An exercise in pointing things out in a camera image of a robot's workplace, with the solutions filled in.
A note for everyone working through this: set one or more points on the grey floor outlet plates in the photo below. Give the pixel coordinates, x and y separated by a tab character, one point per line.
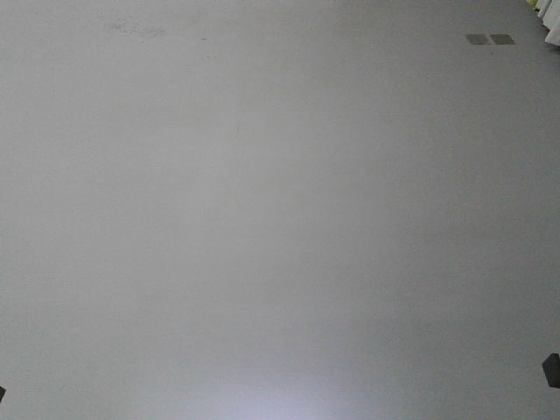
482	39

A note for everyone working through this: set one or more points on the white curtain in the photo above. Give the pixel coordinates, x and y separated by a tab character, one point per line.
548	11

